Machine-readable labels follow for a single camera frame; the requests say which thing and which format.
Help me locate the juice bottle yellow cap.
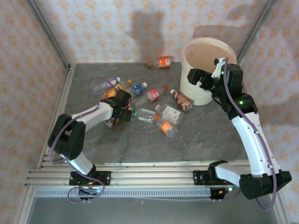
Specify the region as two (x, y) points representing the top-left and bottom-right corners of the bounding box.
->
(102, 79), (133, 98)

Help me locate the clear bottle green neck label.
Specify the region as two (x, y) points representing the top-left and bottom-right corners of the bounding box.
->
(131, 107), (157, 124)

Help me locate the clear bottle pink label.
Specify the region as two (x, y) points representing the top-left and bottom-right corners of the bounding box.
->
(93, 77), (121, 94)

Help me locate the clear bottle blue label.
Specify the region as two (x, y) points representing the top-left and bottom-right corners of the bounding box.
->
(124, 82), (148, 98)

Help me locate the brown bottle beige cap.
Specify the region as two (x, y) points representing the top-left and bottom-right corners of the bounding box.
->
(170, 89), (193, 112)

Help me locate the clear bottle red label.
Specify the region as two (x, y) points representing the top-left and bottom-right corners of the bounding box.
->
(130, 85), (169, 108)

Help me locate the orange cap orange label bottle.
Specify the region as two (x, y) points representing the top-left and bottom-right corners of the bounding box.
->
(153, 114), (179, 136)

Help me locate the clear bottle white label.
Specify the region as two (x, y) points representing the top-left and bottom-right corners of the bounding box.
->
(154, 104), (184, 124)

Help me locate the white plastic bin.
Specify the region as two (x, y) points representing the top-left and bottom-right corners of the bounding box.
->
(179, 37), (238, 106)

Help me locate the pink translucent bin liner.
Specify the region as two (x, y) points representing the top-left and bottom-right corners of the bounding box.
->
(181, 37), (238, 79)

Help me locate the clear bottle orange label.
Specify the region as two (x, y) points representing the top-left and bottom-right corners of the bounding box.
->
(146, 55), (176, 69)

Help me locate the aluminium side rail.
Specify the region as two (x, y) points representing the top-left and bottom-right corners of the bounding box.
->
(37, 64), (77, 168)

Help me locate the aluminium frame post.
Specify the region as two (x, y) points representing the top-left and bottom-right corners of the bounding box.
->
(237, 0), (278, 65)
(25, 0), (71, 70)

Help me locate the aluminium front mounting rail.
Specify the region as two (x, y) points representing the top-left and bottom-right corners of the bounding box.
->
(24, 160), (253, 189)

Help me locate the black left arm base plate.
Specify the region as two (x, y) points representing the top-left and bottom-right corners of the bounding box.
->
(69, 171), (112, 187)

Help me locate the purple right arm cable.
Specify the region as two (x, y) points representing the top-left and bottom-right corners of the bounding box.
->
(219, 57), (281, 212)

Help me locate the white slotted cable duct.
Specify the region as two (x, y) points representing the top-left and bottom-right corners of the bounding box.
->
(35, 188), (212, 198)

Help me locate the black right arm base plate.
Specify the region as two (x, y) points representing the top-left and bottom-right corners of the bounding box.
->
(192, 169), (217, 186)

